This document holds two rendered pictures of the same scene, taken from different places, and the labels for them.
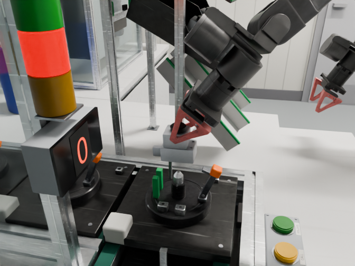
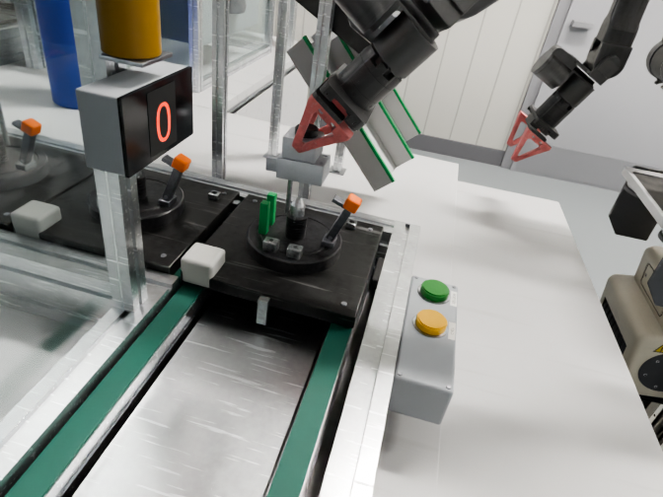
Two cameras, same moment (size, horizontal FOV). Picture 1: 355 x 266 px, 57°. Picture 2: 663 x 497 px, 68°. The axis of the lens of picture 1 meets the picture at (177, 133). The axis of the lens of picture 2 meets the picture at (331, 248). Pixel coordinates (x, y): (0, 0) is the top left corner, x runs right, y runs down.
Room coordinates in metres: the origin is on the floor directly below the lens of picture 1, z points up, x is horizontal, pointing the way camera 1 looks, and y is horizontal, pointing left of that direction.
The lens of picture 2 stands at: (-0.08, -0.02, 1.38)
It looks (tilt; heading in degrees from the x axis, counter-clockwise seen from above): 34 degrees down; 356
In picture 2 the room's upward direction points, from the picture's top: 9 degrees clockwise
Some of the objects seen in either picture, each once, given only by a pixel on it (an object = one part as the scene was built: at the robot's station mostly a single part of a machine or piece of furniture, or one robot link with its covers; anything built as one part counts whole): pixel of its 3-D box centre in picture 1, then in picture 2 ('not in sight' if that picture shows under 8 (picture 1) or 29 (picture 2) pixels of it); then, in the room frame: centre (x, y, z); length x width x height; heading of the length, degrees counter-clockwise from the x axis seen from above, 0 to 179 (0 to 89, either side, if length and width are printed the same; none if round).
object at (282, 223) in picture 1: (282, 226); (434, 292); (0.48, -0.21, 0.96); 0.04 x 0.04 x 0.02
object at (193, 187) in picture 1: (178, 198); (294, 240); (0.54, 0.00, 0.98); 0.14 x 0.14 x 0.02
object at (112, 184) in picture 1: (65, 171); (134, 181); (0.59, 0.25, 1.01); 0.24 x 0.24 x 0.13; 78
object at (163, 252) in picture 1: (164, 257); (262, 310); (0.41, 0.02, 0.95); 0.01 x 0.01 x 0.04; 78
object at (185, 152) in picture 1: (173, 141); (297, 150); (0.54, 0.01, 1.12); 0.08 x 0.04 x 0.07; 78
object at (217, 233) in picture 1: (178, 206); (293, 250); (0.54, 0.00, 0.96); 0.24 x 0.24 x 0.02; 78
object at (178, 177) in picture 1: (178, 176); (298, 206); (0.54, 0.00, 1.04); 0.02 x 0.02 x 0.03
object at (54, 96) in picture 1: (53, 91); (129, 21); (0.38, 0.15, 1.29); 0.05 x 0.05 x 0.05
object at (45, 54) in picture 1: (45, 50); not in sight; (0.38, 0.15, 1.34); 0.05 x 0.05 x 0.05
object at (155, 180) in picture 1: (156, 187); (264, 217); (0.53, 0.04, 1.01); 0.01 x 0.01 x 0.05; 78
